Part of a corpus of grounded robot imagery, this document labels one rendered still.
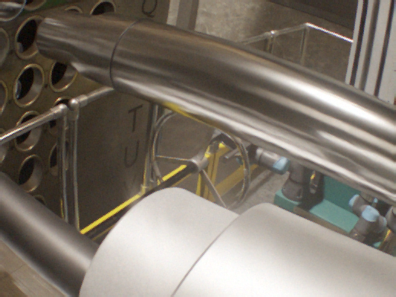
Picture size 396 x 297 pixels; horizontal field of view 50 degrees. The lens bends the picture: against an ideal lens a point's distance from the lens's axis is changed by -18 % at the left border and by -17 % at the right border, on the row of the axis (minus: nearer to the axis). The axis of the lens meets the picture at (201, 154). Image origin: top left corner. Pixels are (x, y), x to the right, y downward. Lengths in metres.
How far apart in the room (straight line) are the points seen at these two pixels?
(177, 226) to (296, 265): 0.10
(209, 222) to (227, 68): 0.31
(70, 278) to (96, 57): 0.41
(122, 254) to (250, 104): 0.33
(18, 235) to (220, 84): 0.34
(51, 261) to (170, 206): 0.18
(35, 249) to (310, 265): 0.32
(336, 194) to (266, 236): 2.07
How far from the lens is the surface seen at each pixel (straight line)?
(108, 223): 1.31
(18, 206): 0.58
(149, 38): 0.74
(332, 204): 2.43
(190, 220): 0.39
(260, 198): 3.10
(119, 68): 0.76
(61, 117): 1.61
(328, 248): 0.36
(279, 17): 8.72
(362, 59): 2.20
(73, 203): 1.85
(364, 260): 0.36
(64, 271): 0.51
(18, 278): 1.06
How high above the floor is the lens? 1.68
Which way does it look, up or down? 29 degrees down
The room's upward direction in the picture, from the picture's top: 9 degrees clockwise
